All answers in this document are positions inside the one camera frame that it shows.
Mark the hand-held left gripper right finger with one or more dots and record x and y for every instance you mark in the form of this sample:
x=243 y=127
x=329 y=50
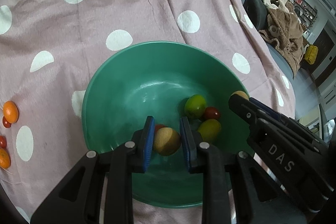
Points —
x=187 y=145

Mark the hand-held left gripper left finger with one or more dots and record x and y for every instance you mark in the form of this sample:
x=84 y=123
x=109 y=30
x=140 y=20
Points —
x=148 y=145

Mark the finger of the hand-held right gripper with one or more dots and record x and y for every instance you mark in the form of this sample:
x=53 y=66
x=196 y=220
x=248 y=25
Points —
x=242 y=108
x=262 y=108

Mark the tan round fruit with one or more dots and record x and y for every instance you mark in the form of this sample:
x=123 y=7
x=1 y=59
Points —
x=166 y=142
x=239 y=94

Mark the red cherry tomato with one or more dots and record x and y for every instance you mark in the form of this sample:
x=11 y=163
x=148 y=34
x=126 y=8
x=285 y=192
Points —
x=5 y=123
x=212 y=113
x=160 y=126
x=2 y=142

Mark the yellow-green round fruit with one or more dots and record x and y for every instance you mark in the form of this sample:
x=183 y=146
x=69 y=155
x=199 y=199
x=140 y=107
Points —
x=210 y=129

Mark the green round fruit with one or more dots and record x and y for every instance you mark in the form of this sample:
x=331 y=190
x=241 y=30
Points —
x=194 y=106

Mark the green plastic bowl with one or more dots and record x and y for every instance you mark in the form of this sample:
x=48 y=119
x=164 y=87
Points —
x=131 y=87

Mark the yellow bag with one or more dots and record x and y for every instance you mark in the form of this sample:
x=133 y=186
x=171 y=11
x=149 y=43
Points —
x=311 y=53

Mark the brown fleece blanket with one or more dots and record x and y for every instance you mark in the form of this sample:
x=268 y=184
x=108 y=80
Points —
x=283 y=29

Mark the grey sofa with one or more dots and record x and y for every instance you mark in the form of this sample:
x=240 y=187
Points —
x=253 y=2

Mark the large orange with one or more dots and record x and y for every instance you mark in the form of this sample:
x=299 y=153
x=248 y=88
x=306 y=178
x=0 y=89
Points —
x=11 y=111

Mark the small mandarin orange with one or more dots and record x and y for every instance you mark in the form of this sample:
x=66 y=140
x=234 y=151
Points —
x=4 y=159

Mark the pink polka dot blanket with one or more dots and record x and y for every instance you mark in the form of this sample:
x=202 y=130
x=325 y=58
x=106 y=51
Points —
x=105 y=3

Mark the wall shelf with items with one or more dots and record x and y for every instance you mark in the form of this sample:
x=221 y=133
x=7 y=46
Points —
x=302 y=6

